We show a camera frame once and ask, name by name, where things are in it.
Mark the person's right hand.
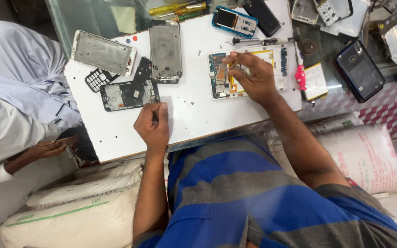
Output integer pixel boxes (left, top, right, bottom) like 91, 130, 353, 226
221, 52, 278, 104

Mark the person's left hand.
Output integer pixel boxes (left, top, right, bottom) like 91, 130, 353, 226
134, 102, 170, 152

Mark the opened white phone yellow battery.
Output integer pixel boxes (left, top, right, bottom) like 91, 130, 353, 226
207, 45, 289, 101

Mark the black and silver screwdriver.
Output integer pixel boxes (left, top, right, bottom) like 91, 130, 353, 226
232, 36, 301, 46

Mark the white work board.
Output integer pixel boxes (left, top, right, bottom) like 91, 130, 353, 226
63, 0, 303, 164

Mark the plain white sack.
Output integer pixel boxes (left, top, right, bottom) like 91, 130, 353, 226
72, 159, 145, 180

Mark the white and yellow phone battery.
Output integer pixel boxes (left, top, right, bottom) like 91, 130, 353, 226
303, 62, 329, 102

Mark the black plastic phone cover piece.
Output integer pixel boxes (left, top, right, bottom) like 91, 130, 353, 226
132, 56, 153, 84

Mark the round dark metal disc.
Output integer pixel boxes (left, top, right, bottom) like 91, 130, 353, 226
300, 39, 318, 56

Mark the black phone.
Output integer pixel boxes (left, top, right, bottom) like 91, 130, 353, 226
242, 0, 282, 38

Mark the blue feature phone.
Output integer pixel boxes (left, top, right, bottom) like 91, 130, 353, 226
212, 6, 258, 39

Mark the black phone keypad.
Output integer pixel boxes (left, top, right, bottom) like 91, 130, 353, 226
84, 68, 119, 93

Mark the grey white sack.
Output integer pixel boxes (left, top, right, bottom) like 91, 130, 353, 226
267, 111, 364, 145

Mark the white sack black print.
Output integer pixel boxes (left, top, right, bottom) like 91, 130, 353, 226
26, 171, 143, 209

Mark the white keypad circuit board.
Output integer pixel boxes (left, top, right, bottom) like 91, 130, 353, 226
314, 0, 354, 27

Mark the dark blue phone back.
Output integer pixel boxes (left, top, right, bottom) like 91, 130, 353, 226
334, 40, 386, 103

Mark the blue grey striped shirt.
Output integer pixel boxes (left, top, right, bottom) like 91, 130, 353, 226
134, 135, 397, 248

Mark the white sack green stripe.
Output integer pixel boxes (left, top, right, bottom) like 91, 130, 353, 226
0, 184, 141, 248

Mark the white sack red print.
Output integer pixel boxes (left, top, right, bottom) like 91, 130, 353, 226
314, 123, 397, 195

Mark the pink handle tool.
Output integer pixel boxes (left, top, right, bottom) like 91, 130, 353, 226
294, 41, 307, 91

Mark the black phone frame with board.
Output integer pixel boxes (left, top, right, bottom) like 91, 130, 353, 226
100, 81, 161, 112

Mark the silver phone frame black rim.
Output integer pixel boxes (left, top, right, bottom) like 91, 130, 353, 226
148, 20, 183, 85

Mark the white phone frame part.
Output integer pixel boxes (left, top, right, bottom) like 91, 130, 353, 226
290, 0, 320, 25

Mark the silver phone frame white rim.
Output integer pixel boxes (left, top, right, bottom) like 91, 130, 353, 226
71, 30, 137, 77

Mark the green handle screwdriver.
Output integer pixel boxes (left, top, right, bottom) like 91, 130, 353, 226
171, 12, 204, 22

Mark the yellow handle screwdriver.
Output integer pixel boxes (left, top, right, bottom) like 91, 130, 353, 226
156, 2, 207, 19
148, 1, 199, 17

